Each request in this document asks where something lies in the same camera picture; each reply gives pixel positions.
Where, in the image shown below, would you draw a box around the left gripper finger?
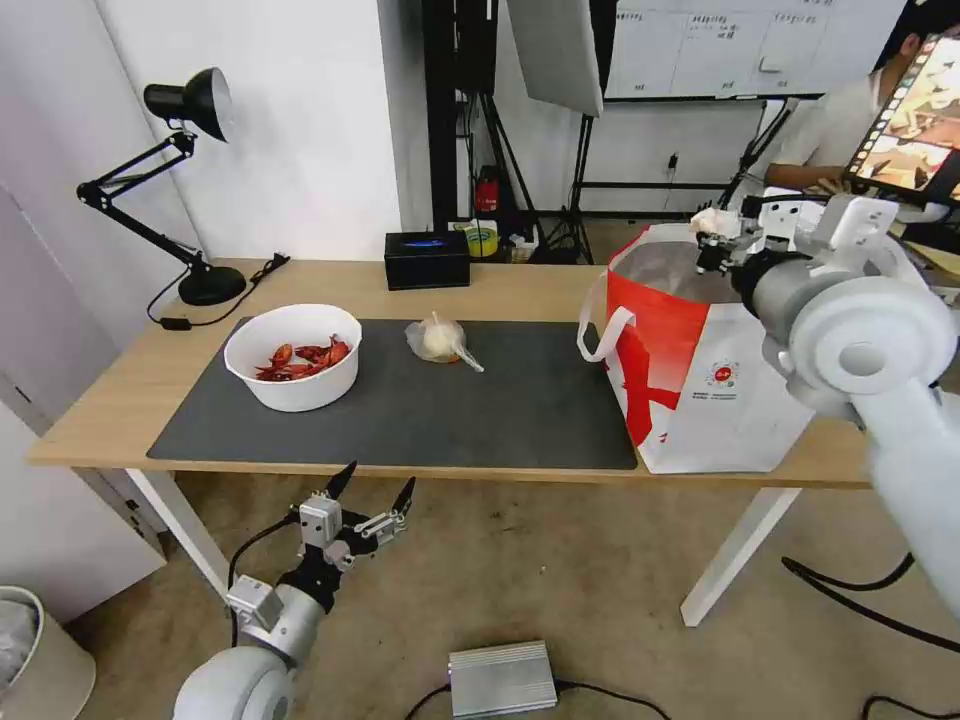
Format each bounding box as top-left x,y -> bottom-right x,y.
311,460 -> 359,513
350,476 -> 418,543

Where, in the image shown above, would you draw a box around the white tissue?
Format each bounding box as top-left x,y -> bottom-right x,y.
689,208 -> 744,238

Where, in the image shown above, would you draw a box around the red white takeout bag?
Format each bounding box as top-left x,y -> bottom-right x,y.
575,223 -> 819,475

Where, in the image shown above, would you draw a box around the clear plastic bag trash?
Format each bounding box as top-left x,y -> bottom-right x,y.
404,311 -> 486,374

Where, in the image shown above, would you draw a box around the white trash bin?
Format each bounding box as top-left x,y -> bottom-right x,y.
0,586 -> 97,720

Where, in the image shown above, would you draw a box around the white round bowl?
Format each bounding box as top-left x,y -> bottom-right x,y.
223,303 -> 364,413

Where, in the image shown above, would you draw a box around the dark grey desk mat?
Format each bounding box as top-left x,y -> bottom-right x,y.
146,317 -> 639,472

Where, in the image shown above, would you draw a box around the red crayfish shells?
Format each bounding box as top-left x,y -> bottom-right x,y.
253,335 -> 354,382

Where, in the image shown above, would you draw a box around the black tripod stand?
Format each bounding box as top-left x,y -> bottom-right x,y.
539,93 -> 798,265

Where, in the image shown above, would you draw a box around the person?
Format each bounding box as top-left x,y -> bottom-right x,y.
764,13 -> 960,198

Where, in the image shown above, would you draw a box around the whiteboard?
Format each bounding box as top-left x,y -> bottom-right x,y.
603,0 -> 910,103

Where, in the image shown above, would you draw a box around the silver metal power box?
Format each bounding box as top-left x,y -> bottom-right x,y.
448,640 -> 559,719

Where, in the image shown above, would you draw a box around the tilted display screen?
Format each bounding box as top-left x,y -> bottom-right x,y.
841,28 -> 960,205

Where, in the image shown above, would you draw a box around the yellow green tape roll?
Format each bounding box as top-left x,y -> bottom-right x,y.
464,221 -> 502,261

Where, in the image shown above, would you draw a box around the black tissue box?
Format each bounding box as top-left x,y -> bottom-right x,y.
383,230 -> 472,292

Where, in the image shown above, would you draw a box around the black desk lamp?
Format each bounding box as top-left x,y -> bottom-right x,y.
76,67 -> 247,307

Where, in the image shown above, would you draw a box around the white softbox panel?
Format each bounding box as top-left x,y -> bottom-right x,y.
506,0 -> 606,118

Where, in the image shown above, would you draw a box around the wooden table white legs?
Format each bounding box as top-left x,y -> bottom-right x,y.
28,258 -> 894,628

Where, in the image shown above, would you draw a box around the pale grey cabinet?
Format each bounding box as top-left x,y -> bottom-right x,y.
0,187 -> 170,625

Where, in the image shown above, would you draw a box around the black pillar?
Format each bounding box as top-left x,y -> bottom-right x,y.
422,0 -> 498,231

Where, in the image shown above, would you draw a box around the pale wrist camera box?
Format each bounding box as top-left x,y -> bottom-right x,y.
298,497 -> 343,546

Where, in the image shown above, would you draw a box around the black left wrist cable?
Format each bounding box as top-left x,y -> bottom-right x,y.
227,514 -> 303,648

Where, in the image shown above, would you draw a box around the black lamp cable with switch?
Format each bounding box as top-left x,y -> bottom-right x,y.
146,253 -> 292,332

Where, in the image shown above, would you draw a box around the black power box cable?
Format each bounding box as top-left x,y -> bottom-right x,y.
403,677 -> 670,720

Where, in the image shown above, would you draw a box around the black floor cable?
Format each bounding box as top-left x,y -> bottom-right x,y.
781,553 -> 960,720

